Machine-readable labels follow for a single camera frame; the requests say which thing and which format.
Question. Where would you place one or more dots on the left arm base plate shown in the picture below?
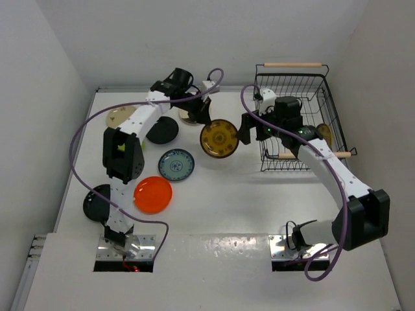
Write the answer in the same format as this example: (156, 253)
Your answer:
(136, 248)

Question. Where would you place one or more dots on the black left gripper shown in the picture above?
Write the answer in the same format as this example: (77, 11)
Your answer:
(201, 113)

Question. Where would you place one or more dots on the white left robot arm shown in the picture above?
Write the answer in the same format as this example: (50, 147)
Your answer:
(123, 157)

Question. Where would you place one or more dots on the cream plate left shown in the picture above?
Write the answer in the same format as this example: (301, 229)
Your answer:
(117, 116)

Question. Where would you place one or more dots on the black wire dish rack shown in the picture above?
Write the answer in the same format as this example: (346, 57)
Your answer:
(317, 107)

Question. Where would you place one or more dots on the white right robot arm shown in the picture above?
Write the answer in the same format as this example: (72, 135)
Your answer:
(363, 212)

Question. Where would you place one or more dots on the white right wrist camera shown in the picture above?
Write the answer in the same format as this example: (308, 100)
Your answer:
(265, 99)

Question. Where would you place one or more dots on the blue floral plate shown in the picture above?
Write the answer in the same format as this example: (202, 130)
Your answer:
(176, 165)

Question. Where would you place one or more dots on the orange plate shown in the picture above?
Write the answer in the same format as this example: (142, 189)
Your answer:
(152, 195)

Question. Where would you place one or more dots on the green plate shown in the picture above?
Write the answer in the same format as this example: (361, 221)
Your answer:
(142, 145)

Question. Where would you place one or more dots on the glossy black plate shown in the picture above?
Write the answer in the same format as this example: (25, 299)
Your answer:
(164, 131)

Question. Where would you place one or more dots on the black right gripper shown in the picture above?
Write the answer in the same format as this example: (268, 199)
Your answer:
(248, 122)

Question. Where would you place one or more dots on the cream plate with black mark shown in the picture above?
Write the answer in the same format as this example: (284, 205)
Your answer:
(186, 118)

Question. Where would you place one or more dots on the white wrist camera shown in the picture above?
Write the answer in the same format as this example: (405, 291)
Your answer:
(209, 87)
(265, 99)

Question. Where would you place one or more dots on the yellow patterned plate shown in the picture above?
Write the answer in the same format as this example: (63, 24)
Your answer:
(219, 139)
(326, 133)

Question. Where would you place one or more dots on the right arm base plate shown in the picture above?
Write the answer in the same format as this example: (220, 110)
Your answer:
(282, 249)

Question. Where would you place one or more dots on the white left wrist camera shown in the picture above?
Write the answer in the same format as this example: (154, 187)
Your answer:
(209, 87)

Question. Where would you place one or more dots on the matte black plate near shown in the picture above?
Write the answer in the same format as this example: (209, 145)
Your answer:
(94, 207)

